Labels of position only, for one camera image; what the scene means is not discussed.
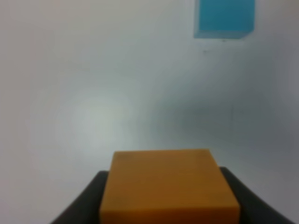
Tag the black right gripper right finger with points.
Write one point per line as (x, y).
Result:
(253, 210)

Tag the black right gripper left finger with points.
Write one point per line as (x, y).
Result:
(85, 209)

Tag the orange cube block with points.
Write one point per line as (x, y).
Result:
(167, 187)

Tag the loose blue cube block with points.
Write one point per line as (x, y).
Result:
(224, 19)

